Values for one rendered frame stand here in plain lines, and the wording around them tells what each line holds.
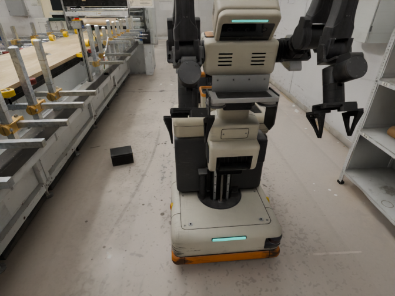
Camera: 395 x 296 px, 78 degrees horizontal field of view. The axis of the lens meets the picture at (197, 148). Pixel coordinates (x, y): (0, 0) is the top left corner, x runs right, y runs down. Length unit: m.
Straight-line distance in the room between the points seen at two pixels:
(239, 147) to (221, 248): 0.62
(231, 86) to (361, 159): 1.66
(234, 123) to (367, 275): 1.21
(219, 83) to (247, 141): 0.30
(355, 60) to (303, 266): 1.25
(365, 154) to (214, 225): 1.48
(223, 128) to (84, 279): 1.16
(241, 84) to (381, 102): 1.43
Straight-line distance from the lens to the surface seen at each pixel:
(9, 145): 1.28
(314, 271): 1.72
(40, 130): 1.68
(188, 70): 0.62
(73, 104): 1.65
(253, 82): 0.99
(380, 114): 2.28
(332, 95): 0.81
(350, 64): 0.76
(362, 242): 2.00
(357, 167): 2.46
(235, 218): 1.46
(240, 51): 0.96
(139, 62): 5.74
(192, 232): 1.38
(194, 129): 1.33
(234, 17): 0.88
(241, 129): 1.07
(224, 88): 0.96
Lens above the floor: 1.33
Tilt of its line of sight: 30 degrees down
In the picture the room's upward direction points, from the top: straight up
